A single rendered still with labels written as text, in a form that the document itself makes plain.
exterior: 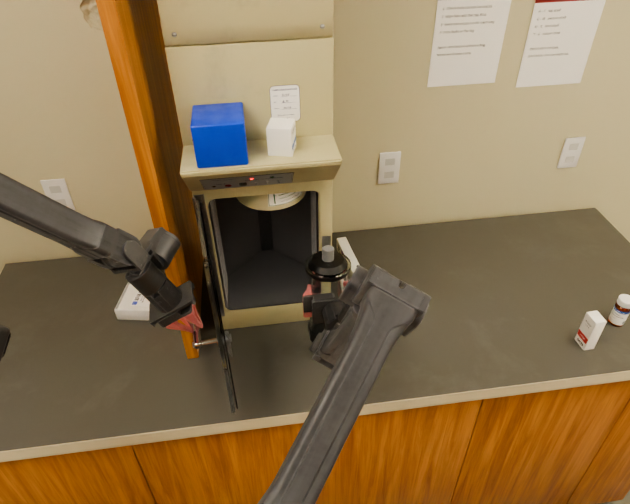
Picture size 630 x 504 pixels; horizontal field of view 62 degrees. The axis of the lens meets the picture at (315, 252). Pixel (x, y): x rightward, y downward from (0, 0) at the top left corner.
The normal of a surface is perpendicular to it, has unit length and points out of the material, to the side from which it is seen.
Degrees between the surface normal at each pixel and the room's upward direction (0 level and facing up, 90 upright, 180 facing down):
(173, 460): 90
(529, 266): 0
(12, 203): 67
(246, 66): 90
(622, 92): 90
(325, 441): 33
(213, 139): 90
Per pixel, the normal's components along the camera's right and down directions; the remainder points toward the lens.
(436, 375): -0.01, -0.78
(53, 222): 0.83, -0.06
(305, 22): 0.14, 0.62
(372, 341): 0.12, -0.33
